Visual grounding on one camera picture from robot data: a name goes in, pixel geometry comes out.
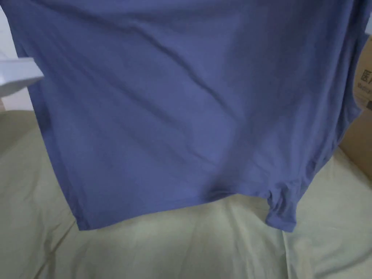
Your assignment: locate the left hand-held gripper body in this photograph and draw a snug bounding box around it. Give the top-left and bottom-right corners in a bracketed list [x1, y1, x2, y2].
[0, 57, 45, 99]

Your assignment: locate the dark blue shirt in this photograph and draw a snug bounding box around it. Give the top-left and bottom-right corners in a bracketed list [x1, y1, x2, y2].
[0, 0, 372, 232]

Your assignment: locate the bed with pale green sheet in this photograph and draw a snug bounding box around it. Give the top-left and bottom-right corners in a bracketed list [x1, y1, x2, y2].
[0, 110, 372, 279]

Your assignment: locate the brown cardboard carton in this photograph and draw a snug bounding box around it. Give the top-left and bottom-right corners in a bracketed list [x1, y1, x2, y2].
[339, 32, 372, 176]

